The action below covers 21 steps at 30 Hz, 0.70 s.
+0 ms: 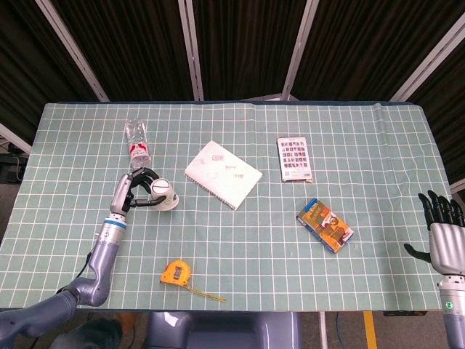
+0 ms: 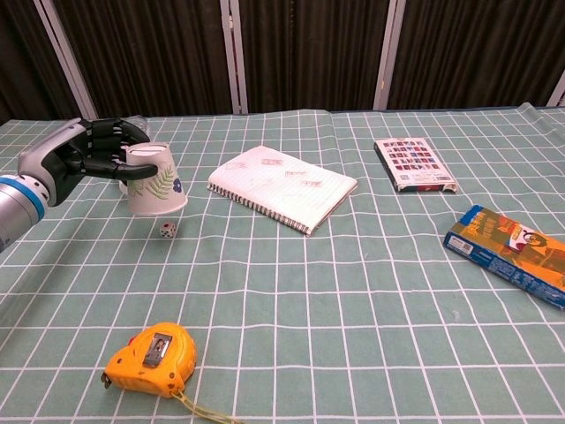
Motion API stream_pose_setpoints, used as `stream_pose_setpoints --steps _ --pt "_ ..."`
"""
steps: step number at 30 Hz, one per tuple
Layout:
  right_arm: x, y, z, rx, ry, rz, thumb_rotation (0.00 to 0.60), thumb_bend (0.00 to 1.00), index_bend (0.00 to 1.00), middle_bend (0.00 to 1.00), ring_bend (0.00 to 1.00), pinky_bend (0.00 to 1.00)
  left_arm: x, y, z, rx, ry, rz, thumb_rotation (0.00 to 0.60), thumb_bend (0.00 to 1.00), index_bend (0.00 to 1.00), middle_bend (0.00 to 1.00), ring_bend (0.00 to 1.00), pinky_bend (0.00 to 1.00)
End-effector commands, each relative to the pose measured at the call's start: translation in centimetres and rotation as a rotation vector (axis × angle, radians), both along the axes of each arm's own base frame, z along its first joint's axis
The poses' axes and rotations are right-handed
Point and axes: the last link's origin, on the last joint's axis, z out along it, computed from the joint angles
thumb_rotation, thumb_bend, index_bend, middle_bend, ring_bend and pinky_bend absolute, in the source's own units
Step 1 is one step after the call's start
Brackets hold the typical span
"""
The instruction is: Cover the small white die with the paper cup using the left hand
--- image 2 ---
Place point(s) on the left black grey robot hand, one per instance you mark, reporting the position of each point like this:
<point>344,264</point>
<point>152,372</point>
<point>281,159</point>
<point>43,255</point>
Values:
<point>66,154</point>

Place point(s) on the white paper cup with leaf print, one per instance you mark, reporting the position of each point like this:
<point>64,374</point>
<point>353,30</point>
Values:
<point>154,181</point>

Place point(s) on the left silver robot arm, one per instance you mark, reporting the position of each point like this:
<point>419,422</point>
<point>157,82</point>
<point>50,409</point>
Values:
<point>15,207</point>

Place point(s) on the small white die red dot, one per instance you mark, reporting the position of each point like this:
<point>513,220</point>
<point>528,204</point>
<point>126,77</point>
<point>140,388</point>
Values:
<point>167,230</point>

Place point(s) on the clear plastic water bottle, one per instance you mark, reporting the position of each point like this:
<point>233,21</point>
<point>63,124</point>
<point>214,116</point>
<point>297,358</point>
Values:
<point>142,123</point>

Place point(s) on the white spiral notebook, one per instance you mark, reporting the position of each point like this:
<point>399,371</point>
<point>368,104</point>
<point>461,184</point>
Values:
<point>282,185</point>

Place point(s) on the yellow tape measure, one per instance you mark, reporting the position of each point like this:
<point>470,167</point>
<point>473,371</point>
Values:
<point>152,362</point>

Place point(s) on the dark folding screen with white frames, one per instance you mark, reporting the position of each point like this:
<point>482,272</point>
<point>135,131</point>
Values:
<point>282,53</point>

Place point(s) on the green checked tablecloth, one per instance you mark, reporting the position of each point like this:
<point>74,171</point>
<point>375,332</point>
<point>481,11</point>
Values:
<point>309,287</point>

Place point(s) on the card box with picture grid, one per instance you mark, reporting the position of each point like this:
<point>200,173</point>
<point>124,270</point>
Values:
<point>412,165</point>

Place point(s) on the blue orange flat box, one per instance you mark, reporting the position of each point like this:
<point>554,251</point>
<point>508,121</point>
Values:
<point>512,254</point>

